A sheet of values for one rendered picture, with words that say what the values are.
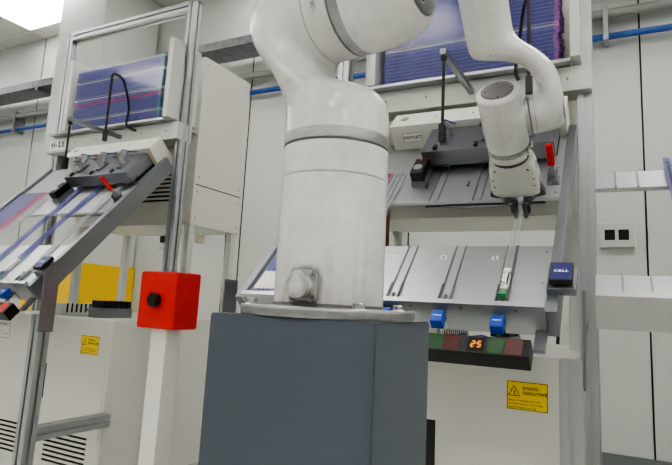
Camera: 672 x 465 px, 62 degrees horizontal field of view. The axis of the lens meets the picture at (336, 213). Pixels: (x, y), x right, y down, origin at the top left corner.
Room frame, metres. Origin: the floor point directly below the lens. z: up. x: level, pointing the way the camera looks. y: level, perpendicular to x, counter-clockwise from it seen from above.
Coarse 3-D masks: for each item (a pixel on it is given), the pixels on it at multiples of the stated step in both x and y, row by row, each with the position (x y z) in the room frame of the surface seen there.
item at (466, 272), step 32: (416, 256) 1.24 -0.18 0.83; (448, 256) 1.21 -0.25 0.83; (480, 256) 1.18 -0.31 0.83; (544, 256) 1.12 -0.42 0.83; (384, 288) 1.19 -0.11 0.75; (416, 288) 1.16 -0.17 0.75; (448, 288) 1.14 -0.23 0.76; (480, 288) 1.11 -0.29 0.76; (512, 288) 1.08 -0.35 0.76; (544, 288) 1.06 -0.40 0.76
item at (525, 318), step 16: (384, 304) 1.14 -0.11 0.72; (400, 304) 1.13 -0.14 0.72; (416, 304) 1.11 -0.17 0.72; (432, 304) 1.09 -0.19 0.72; (448, 304) 1.08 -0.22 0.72; (464, 304) 1.06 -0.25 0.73; (480, 304) 1.04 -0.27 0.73; (496, 304) 1.03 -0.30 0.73; (512, 304) 1.02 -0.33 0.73; (528, 304) 1.01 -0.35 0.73; (544, 304) 1.00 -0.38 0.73; (416, 320) 1.14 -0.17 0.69; (448, 320) 1.11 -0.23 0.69; (464, 320) 1.09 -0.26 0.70; (480, 320) 1.07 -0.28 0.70; (512, 320) 1.04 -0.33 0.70; (528, 320) 1.03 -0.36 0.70; (544, 320) 1.01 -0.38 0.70
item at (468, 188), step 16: (560, 144) 1.41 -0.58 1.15; (400, 160) 1.60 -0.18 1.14; (544, 160) 1.38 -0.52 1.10; (560, 160) 1.35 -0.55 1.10; (432, 176) 1.48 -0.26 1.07; (448, 176) 1.46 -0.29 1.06; (464, 176) 1.43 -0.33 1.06; (480, 176) 1.41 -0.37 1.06; (544, 176) 1.32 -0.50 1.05; (560, 176) 1.30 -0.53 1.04; (400, 192) 1.47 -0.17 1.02; (416, 192) 1.44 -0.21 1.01; (432, 192) 1.41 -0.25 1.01; (448, 192) 1.40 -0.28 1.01; (464, 192) 1.38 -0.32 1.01; (480, 192) 1.35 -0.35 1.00; (432, 208) 1.45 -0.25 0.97
